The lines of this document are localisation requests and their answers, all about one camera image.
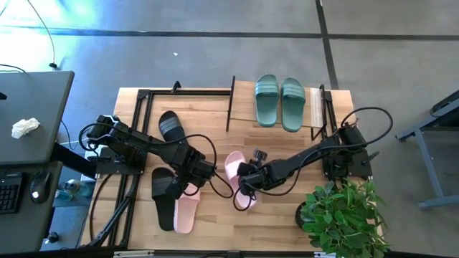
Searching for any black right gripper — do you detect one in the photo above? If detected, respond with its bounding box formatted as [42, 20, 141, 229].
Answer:
[238, 149, 278, 202]

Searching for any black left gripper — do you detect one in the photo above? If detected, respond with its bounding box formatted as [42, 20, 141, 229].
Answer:
[165, 154, 218, 201]

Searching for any black rubber slide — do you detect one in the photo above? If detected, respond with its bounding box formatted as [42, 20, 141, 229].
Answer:
[158, 110, 190, 146]
[151, 166, 177, 232]

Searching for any pink rubber slide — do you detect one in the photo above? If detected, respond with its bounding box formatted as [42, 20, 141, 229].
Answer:
[224, 150, 257, 211]
[173, 182, 201, 234]

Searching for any green rubber slide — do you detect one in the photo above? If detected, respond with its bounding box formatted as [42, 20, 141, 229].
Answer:
[254, 74, 280, 128]
[280, 77, 306, 133]

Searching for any white power box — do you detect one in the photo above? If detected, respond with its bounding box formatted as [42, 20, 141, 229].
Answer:
[80, 143, 105, 183]

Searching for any potted green plant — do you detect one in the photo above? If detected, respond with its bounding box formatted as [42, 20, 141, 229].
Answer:
[294, 178, 391, 258]

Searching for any teal water bottle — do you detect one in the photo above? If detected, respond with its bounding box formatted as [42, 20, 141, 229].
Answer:
[54, 178, 95, 201]

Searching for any black desk support bar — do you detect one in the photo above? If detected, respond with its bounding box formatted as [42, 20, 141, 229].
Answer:
[52, 143, 98, 179]

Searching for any black computer mouse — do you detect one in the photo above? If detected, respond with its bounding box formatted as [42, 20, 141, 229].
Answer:
[29, 171, 52, 205]

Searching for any dark grey desk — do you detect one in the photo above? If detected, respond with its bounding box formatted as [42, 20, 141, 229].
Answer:
[0, 70, 75, 166]
[0, 161, 64, 254]

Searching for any crumpled white tissue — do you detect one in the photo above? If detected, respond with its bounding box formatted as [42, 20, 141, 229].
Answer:
[11, 117, 41, 140]

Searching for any black keyboard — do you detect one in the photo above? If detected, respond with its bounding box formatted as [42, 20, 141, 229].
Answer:
[0, 172, 24, 215]

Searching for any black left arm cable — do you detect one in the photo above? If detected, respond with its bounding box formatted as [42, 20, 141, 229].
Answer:
[77, 121, 235, 200]

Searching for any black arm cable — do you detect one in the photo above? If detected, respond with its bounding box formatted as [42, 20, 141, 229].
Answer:
[77, 121, 235, 200]
[232, 106, 394, 212]

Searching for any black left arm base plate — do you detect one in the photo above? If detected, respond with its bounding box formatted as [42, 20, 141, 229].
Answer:
[95, 146, 148, 176]

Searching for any wooden shelf with black frame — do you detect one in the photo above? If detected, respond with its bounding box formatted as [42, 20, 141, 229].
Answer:
[225, 75, 336, 141]

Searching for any thick black curved cable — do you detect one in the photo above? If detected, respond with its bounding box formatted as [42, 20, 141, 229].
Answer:
[88, 173, 113, 242]

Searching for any black aluminium mounting frame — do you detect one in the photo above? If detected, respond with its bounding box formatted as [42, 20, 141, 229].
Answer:
[85, 80, 232, 249]

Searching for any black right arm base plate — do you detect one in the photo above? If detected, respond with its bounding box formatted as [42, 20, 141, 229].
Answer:
[320, 148, 374, 179]

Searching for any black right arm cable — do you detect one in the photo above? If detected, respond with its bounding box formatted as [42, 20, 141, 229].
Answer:
[232, 106, 394, 212]

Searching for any thin black cable with plug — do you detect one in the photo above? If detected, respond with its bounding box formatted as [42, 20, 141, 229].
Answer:
[27, 0, 59, 70]

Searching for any grey metal table frame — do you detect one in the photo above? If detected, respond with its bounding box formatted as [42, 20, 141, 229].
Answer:
[395, 89, 459, 211]

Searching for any thin black desk cable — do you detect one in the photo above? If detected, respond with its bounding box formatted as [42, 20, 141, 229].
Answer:
[0, 63, 27, 74]

